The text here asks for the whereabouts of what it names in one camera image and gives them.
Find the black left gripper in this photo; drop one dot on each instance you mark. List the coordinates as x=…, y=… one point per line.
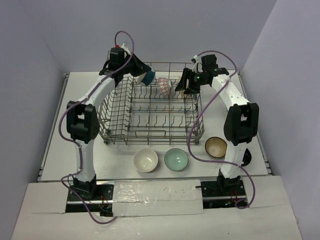
x=141, y=68

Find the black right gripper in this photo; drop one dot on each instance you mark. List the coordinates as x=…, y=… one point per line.
x=187, y=73

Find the dark teal white bowl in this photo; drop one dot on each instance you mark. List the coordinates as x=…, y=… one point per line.
x=147, y=78

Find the yellow dotted bowl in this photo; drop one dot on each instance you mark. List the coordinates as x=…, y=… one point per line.
x=182, y=93

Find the blue inside red patterned bowl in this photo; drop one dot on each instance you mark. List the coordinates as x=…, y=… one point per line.
x=165, y=86

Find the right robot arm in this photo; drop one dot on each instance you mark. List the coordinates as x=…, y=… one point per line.
x=240, y=126

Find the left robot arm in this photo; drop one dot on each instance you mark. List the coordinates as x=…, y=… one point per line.
x=82, y=122

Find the brown rimmed cream bowl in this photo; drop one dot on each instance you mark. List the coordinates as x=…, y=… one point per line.
x=216, y=147

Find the light green ceramic bowl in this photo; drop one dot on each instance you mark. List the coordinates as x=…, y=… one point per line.
x=176, y=159

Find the white ceramic bowl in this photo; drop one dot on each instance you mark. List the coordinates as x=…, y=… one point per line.
x=145, y=160

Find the black ceramic bowl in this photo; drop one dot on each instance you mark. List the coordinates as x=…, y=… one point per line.
x=247, y=158

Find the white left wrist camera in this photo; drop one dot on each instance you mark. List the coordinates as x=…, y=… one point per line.
x=124, y=47

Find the grey wire dish rack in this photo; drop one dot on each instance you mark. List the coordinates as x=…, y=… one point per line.
x=136, y=114

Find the aluminium mounting rail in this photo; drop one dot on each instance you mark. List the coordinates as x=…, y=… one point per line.
x=112, y=181

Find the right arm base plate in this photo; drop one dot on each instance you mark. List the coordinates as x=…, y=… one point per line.
x=214, y=198

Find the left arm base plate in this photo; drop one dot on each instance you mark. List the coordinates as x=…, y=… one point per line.
x=101, y=202

